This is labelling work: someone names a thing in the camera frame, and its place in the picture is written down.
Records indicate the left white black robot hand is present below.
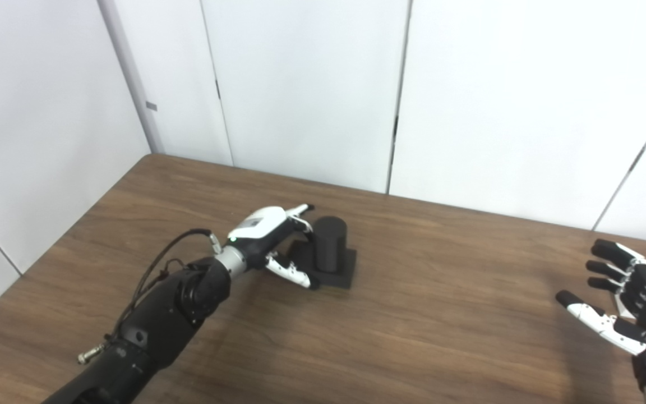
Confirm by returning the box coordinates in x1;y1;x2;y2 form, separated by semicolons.
214;204;321;290

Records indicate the gray wall corner post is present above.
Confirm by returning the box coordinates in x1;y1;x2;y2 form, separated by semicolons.
97;0;165;155

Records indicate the black cylinder peg with base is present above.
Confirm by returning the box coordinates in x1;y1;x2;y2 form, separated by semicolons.
288;216;357;290

